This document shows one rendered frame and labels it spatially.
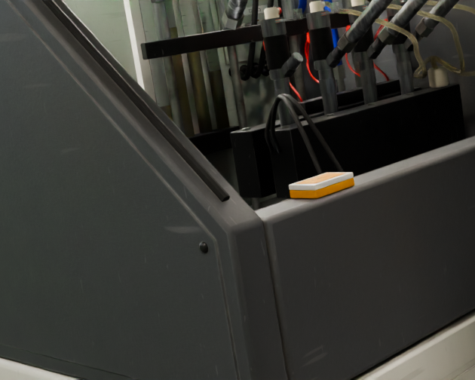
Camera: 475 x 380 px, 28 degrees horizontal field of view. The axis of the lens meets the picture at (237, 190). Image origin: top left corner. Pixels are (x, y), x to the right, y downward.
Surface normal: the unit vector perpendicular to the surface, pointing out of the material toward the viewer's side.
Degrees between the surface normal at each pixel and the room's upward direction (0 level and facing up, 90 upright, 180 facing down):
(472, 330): 90
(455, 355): 90
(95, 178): 90
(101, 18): 90
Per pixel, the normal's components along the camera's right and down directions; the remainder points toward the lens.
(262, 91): 0.69, 0.01
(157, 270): -0.71, 0.22
